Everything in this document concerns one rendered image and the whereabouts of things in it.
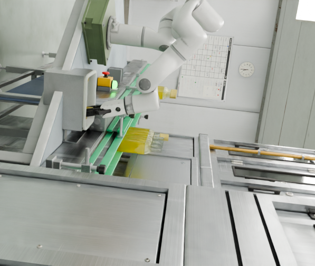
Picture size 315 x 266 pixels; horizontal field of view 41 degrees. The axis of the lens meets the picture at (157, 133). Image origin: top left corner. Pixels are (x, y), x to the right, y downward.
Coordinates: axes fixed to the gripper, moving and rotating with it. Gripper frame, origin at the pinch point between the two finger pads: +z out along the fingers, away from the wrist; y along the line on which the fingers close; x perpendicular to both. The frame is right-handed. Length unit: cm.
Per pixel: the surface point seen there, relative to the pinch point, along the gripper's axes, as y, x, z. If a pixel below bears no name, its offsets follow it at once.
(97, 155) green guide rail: -14.2, -14.5, -2.9
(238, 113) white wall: 605, -188, -101
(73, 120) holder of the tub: -8.6, -0.6, 5.1
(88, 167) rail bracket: -54, -4, -12
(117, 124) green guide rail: 24.1, -14.1, -4.2
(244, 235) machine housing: -93, -6, -51
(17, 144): 37, -21, 53
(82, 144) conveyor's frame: -8.5, -11.0, 3.7
